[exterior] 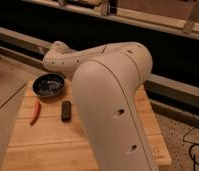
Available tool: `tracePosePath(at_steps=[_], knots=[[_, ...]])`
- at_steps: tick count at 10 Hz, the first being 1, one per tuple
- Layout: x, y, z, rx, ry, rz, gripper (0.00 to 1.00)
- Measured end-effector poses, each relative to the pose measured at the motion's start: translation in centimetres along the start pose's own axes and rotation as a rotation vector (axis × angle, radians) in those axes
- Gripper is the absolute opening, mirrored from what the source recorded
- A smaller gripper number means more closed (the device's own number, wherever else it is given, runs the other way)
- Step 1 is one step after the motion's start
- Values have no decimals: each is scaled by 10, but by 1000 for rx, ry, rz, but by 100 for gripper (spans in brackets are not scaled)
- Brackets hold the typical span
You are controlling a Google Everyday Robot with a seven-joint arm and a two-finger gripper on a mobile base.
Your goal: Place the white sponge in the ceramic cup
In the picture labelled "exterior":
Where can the dark brown rectangular block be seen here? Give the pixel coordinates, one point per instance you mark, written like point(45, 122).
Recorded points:
point(66, 111)

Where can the wooden cutting board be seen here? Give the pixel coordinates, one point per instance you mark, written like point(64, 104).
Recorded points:
point(49, 144)

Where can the dark ceramic bowl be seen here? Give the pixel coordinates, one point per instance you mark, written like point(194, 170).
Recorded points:
point(48, 85)

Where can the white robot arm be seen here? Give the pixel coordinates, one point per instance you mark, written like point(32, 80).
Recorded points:
point(104, 82)

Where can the red chili pepper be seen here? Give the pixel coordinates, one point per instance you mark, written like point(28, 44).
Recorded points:
point(37, 109)

